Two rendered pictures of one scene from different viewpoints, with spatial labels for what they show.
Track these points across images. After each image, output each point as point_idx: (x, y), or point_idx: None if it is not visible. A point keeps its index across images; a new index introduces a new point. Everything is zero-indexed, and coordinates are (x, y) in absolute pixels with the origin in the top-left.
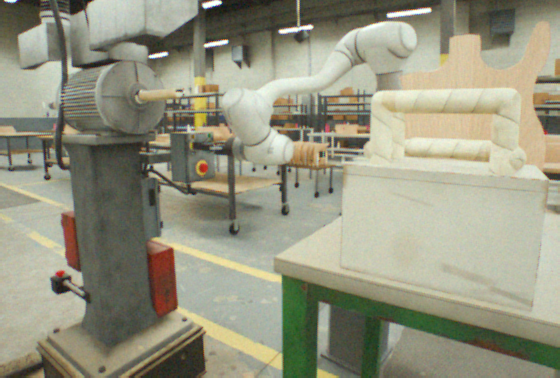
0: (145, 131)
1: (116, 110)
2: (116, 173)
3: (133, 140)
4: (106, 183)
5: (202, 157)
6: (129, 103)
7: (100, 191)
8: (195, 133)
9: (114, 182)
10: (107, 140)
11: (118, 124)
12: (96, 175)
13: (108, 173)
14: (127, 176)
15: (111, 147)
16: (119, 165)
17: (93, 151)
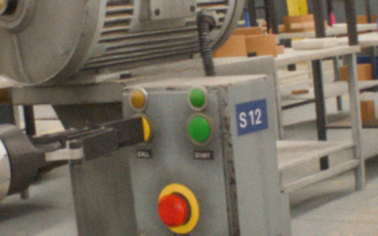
0: (45, 80)
1: None
2: (107, 174)
3: (75, 98)
4: (90, 193)
5: (178, 173)
6: None
7: (81, 208)
8: (153, 89)
9: (104, 196)
10: (28, 95)
11: None
12: (72, 170)
13: (92, 171)
14: (131, 187)
15: (86, 109)
16: (112, 155)
17: (58, 115)
